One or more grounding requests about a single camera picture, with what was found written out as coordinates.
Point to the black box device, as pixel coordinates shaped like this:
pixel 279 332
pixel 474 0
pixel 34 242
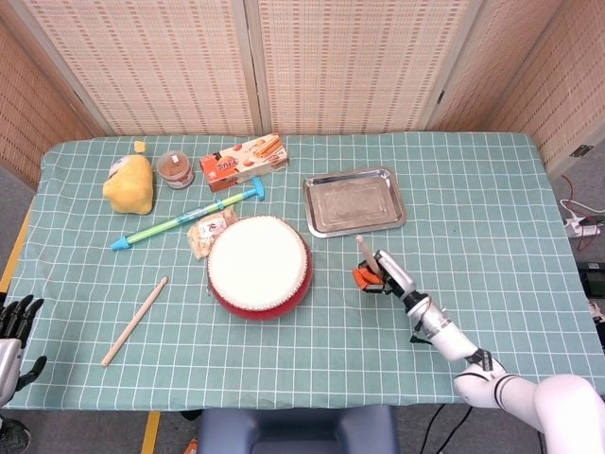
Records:
pixel 593 279

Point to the green checked tablecloth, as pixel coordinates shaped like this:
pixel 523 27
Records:
pixel 496 265

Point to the orange biscuit box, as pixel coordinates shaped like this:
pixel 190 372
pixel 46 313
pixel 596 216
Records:
pixel 241 163

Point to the clear jar brown contents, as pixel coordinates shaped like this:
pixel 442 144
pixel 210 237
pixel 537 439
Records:
pixel 176 169

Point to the clear snack packet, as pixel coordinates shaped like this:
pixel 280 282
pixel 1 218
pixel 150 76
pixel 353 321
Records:
pixel 205 234

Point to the red drum white skin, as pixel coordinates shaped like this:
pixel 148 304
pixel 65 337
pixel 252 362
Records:
pixel 257 265

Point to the green blue toy water pump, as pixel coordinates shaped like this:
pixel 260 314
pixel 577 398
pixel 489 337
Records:
pixel 165 226

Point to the stainless steel tray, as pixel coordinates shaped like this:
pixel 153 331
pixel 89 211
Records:
pixel 354 203

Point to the yellow plush toy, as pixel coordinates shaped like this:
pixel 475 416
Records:
pixel 130 186

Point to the bamboo folding screen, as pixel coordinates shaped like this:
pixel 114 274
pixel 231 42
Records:
pixel 350 61

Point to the wooden drumstick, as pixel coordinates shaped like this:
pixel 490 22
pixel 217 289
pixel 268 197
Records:
pixel 363 248
pixel 134 321

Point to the metal screen hinge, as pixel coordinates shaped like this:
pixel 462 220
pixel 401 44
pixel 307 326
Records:
pixel 580 151

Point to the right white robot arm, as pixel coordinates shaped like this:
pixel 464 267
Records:
pixel 472 373

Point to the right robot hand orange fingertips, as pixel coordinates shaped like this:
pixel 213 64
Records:
pixel 394 276

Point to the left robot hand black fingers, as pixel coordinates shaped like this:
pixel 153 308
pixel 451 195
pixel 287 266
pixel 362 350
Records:
pixel 9 359

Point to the white power strip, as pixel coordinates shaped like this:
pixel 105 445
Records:
pixel 583 228

